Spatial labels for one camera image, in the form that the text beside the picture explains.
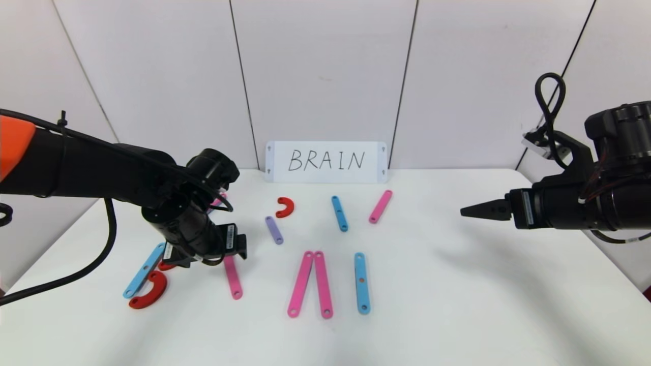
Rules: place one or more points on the short pink bar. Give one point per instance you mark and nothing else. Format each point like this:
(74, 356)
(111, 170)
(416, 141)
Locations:
(380, 207)

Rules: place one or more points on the short purple bar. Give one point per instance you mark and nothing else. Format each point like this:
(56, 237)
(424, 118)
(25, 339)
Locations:
(274, 231)

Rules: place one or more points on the long light blue bar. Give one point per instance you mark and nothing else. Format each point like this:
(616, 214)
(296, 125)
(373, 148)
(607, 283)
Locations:
(142, 274)
(362, 295)

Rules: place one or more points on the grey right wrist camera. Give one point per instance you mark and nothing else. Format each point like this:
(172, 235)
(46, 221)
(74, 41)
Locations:
(534, 141)

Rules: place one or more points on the short blue bar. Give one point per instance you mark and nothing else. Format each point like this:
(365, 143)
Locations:
(339, 214)

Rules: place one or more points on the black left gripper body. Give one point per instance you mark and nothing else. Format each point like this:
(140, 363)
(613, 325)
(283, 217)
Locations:
(230, 240)

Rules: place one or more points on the large red curved piece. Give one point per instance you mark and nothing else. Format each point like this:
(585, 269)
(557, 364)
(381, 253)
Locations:
(155, 296)
(165, 266)

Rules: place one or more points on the white BRAIN sign card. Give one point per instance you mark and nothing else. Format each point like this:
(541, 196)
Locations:
(285, 175)

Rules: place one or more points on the long light pink bar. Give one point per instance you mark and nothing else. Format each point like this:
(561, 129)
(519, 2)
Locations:
(218, 200)
(301, 284)

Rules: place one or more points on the long deep pink bar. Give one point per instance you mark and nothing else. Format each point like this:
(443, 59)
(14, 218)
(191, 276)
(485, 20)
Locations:
(323, 285)
(233, 279)

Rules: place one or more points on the small red curved piece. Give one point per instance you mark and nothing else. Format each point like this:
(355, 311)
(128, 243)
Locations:
(291, 205)

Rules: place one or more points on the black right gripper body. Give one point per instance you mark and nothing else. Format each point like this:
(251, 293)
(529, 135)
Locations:
(524, 209)

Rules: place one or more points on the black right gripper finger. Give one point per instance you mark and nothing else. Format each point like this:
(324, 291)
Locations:
(491, 210)

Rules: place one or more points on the black right camera bracket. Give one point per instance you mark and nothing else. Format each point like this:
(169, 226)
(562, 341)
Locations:
(577, 155)

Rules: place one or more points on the black and orange left arm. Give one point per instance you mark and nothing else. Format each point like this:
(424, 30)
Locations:
(101, 173)

